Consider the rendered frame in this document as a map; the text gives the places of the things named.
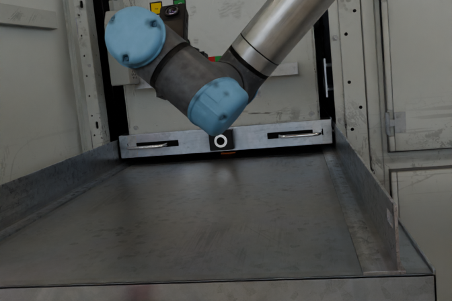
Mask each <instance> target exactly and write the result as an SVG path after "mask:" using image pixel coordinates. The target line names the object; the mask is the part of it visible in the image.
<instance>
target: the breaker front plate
mask: <svg viewBox="0 0 452 301"><path fill-rule="evenodd" d="M158 1H162V6H167V5H173V0H123V3H124V8H125V7H131V6H138V7H144V8H145V9H148V10H149V11H150V4H149V3H152V2H158ZM266 1H267V0H186V9H187V11H188V15H189V16H188V39H189V41H190V45H191V46H193V47H195V48H198V49H199V50H200V52H202V51H204V52H205V53H207V54H208V57H212V56H222V55H223V54H224V53H225V52H226V50H227V49H228V48H229V47H230V46H231V44H232V43H233V41H234V40H235V39H236V38H237V37H238V36H239V34H240V33H241V32H242V30H243V29H244V28H245V27H246V26H247V25H248V23H249V22H250V21H251V19H252V18H253V17H254V16H255V15H256V14H257V12H258V11H259V10H260V8H261V7H262V6H263V4H265V2H266ZM290 62H297V66H298V74H296V75H282V76H275V77H268V78H267V80H265V82H264V83H263V84H262V85H261V86H260V87H259V90H258V93H257V95H256V96H255V98H254V99H253V100H252V102H250V103H249V104H248V105H247V106H246V107H245V109H244V110H243V112H242V113H241V114H240V116H239V117H238V118H237V119H236V121H234V123H233V124H232V125H231V126H245V125H254V124H270V123H279V122H295V121H304V120H319V110H318V100H317V83H316V73H315V56H314V46H313V28H312V27H311V29H310V30H309V31H308V32H307V33H306V35H304V37H303V38H302V39H301V40H300V41H299V42H298V44H297V45H296V46H295V47H294V48H293V49H292V51H290V52H289V54H288V55H287V56H286V57H285V59H284V60H283V61H282V62H281V64H282V63H290ZM124 88H125V95H126V105H127V112H128V122H129V128H130V134H145V133H154V132H170V131H179V130H195V129H201V128H200V127H198V126H195V125H194V124H193V123H192V122H191V121H190V120H189V119H188V118H187V117H186V116H185V115H184V114H183V113H182V112H181V111H180V110H178V109H177V108H176V107H175V106H174V105H172V104H171V103H170V102H169V101H168V100H164V99H160V98H158V97H156V91H155V89H154V88H148V89H135V85H125V86H124Z"/></svg>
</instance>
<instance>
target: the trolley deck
mask: <svg viewBox="0 0 452 301"><path fill-rule="evenodd" d="M398 232H399V244H400V261H401V262H402V265H403V266H404V268H405V270H406V274H404V275H363V273H362V270H361V267H360V264H359V261H358V258H357V256H356V252H355V249H354V246H353V243H352V240H351V237H350V234H349V231H348V228H347V225H346V221H345V219H344V215H343V213H342V209H341V207H340V203H339V201H338V197H337V195H336V191H335V189H334V185H333V183H332V179H331V177H330V173H329V171H328V167H327V165H326V161H325V159H324V155H305V156H295V157H276V158H265V159H247V160H236V161H217V162H207V163H188V164H179V165H160V166H149V167H130V168H126V169H124V170H123V171H121V172H119V173H117V174H115V175H114V176H112V177H111V178H109V179H107V180H105V181H103V182H102V183H100V184H99V185H97V186H95V187H93V188H91V189H90V190H88V191H86V192H85V193H83V194H81V195H80V196H78V197H76V198H74V199H73V200H71V201H70V202H67V203H66V204H64V205H62V206H61V207H59V208H57V209H56V210H54V211H52V212H50V213H49V214H47V215H45V216H43V217H41V218H40V219H38V220H37V221H35V222H33V223H31V224H29V225H28V226H26V227H25V228H23V229H21V230H19V231H17V232H16V233H14V234H12V235H11V236H9V237H7V238H6V239H4V240H2V241H1V242H0V301H437V279H436V269H435V268H434V267H433V266H432V264H431V262H430V261H429V260H428V258H427V257H426V255H425V254H424V253H423V251H422V249H421V248H420V247H419V246H418V244H417V242H416V241H415V240H414V238H413V237H412V235H411V234H410V233H409V231H408V229H407V228H406V227H405V226H404V224H403V222H402V221H401V220H400V218H399V217H398Z"/></svg>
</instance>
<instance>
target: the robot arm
mask: <svg viewBox="0 0 452 301"><path fill-rule="evenodd" d="M334 1H335V0H267V1H266V2H265V4H263V6H262V7H261V8H260V10H259V11H258V12H257V14H256V15H255V16H254V17H253V18H252V19H251V21H250V22H249V23H248V25H247V26H246V27H245V28H244V29H243V30H242V32H241V33H240V34H239V36H238V37H237V38H236V39H235V40H234V41H233V43H232V44H231V46H230V47H229V48H228V49H227V50H226V52H225V53H224V54H223V55H222V57H221V58H220V59H219V60H218V61H217V62H211V61H210V60H209V57H208V54H207V53H205V52H204V51H202V52H200V50H199V49H198V48H195V47H193V46H191V45H190V44H189V43H188V16H189V15H188V11H187V9H186V6H185V4H184V3H180V4H175V5H167V6H163V7H161V8H160V14H159V16H158V15H157V14H156V13H153V12H152V11H149V10H148V9H145V8H144V7H138V6H131V7H125V8H124V9H121V10H120V11H118V12H116V13H115V14H114V15H113V16H112V17H111V19H110V21H109V22H108V25H107V26H106V31H105V43H106V47H107V49H108V52H109V53H110V54H111V55H112V56H113V57H114V58H115V59H116V60H117V61H118V62H119V63H120V64H121V65H122V66H124V67H127V68H130V69H131V70H133V71H134V72H135V73H136V74H137V75H138V76H140V78H142V79H143V80H144V81H145V82H147V83H148V84H149V85H150V86H152V87H153V88H154V89H155V91H156V97H158V98H160V99H164V100H168V101H169V102H170V103H171V104H172V105H174V106H175V107H176V108H177V109H178V110H180V111H181V112H182V113H183V114H184V115H185V116H186V117H187V118H188V119H189V120H190V121H191V122H192V123H193V124H194V125H195V126H198V127H200V128H201V129H203V130H204V131H205V132H206V133H207V134H209V135H211V136H218V135H220V134H222V133H224V131H226V130H227V129H228V128H229V127H230V126H231V125H232V124H233V123H234V121H236V119H237V118H238V117H239V116H240V114H241V113H242V112H243V110H244V109H245V107H246V106H247V105H248V104H249V103H250V102H252V100H253V99H254V98H255V96H256V95H257V93H258V90H259V87H260V86H261V85H262V84H263V83H264V82H265V80H267V78H268V77H269V76H270V75H271V73H272V72H273V71H274V70H275V69H276V67H277V66H278V65H279V64H280V63H281V62H282V61H283V60H284V59H285V57H286V56H287V55H288V54H289V52H290V51H292V49H293V48H294V47H295V46H296V45H297V44H298V42H299V41H300V40H301V39H302V38H303V37H304V35H306V33H307V32H308V31H309V30H310V29H311V27H312V26H313V25H314V24H315V23H316V21H317V20H318V19H319V18H320V17H321V16H322V15H323V14H324V13H325V11H326V10H327V9H328V8H329V6H331V4H333V2H334Z"/></svg>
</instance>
